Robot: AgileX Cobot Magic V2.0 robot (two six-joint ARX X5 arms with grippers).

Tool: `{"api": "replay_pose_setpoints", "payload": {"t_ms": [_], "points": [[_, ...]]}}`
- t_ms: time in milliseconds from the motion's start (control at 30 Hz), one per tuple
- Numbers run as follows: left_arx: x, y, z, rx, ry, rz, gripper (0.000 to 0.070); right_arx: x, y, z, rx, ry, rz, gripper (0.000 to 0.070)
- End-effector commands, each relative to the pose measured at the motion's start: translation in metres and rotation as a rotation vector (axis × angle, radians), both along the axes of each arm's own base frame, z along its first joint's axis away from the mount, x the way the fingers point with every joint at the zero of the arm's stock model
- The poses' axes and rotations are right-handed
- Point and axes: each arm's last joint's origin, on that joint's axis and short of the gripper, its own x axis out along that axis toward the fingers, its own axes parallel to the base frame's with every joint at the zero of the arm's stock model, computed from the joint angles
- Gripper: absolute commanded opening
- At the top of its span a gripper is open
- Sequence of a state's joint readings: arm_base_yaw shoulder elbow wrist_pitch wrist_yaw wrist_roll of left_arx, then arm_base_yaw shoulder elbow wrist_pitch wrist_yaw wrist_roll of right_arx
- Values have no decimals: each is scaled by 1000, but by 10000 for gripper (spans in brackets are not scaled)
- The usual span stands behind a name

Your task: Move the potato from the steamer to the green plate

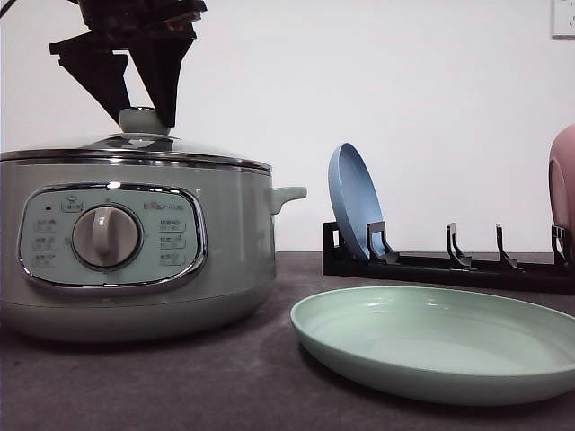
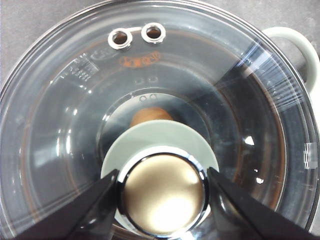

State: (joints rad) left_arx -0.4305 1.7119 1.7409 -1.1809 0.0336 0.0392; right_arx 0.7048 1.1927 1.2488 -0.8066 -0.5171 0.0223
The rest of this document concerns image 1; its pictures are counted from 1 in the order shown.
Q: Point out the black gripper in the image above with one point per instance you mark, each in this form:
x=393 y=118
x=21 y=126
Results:
x=159 y=34

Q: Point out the glass steamer lid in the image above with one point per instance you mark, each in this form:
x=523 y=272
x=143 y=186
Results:
x=141 y=139

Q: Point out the green plate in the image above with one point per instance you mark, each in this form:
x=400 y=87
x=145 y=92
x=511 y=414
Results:
x=440 y=344

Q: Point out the green electric steamer pot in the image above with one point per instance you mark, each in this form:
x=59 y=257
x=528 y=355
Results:
x=118 y=252

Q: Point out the blue plate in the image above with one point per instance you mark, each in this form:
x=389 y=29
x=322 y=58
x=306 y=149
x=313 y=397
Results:
x=354 y=196

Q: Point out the pink plate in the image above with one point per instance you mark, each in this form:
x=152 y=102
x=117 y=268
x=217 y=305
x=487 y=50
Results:
x=561 y=185

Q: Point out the black dish rack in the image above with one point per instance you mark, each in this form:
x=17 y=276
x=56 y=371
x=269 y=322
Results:
x=384 y=265

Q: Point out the white wall socket right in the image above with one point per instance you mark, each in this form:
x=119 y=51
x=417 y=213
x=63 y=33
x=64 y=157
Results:
x=563 y=19

